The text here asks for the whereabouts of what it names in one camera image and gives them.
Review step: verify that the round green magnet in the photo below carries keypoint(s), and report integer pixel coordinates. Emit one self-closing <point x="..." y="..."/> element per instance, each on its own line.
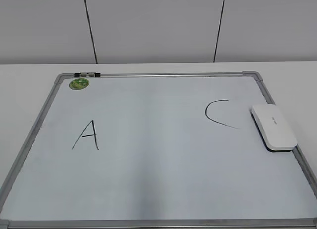
<point x="79" y="84"/>

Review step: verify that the white board with grey frame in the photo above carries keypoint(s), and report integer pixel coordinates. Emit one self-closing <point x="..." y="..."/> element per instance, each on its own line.
<point x="150" y="151"/>

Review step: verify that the white rectangular board eraser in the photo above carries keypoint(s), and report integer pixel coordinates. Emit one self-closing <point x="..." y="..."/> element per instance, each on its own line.
<point x="274" y="128"/>

